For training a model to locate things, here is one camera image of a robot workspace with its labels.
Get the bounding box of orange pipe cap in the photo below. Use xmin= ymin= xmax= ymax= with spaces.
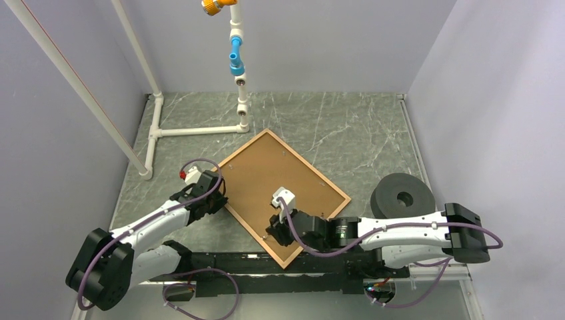
xmin=201 ymin=0 xmax=238 ymax=16

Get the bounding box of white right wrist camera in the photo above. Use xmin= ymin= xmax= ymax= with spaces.
xmin=271 ymin=187 xmax=296 ymax=211

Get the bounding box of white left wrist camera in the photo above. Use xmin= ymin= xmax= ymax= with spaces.
xmin=179 ymin=165 xmax=202 ymax=185

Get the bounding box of white pvc pipe structure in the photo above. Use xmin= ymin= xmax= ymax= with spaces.
xmin=2 ymin=0 xmax=253 ymax=181

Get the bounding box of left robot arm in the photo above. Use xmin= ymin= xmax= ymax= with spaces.
xmin=65 ymin=167 xmax=228 ymax=311

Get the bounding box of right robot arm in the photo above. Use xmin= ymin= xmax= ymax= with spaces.
xmin=266 ymin=202 xmax=493 ymax=277

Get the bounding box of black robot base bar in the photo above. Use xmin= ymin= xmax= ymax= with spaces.
xmin=151 ymin=249 xmax=410 ymax=297

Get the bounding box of blue pipe elbow fitting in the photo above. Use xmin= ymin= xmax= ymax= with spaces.
xmin=229 ymin=36 xmax=245 ymax=77

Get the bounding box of wooden picture frame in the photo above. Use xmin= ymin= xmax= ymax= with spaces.
xmin=219 ymin=129 xmax=351 ymax=269

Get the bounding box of dark grey round disc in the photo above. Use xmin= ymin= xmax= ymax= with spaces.
xmin=370 ymin=173 xmax=436 ymax=219

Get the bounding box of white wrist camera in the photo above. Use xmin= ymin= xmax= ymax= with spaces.
xmin=179 ymin=165 xmax=202 ymax=185
xmin=271 ymin=187 xmax=296 ymax=211

